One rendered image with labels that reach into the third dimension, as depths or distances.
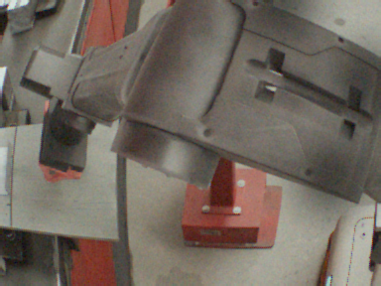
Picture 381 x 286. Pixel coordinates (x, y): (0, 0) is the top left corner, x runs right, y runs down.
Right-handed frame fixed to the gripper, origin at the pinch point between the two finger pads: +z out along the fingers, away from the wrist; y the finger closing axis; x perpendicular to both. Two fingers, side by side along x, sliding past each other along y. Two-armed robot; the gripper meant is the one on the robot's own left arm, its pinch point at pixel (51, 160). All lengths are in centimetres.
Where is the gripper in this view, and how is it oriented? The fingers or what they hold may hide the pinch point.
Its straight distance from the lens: 94.3
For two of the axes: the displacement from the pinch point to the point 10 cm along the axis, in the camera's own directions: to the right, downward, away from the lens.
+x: 9.0, 2.3, 3.6
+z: -4.3, 4.9, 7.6
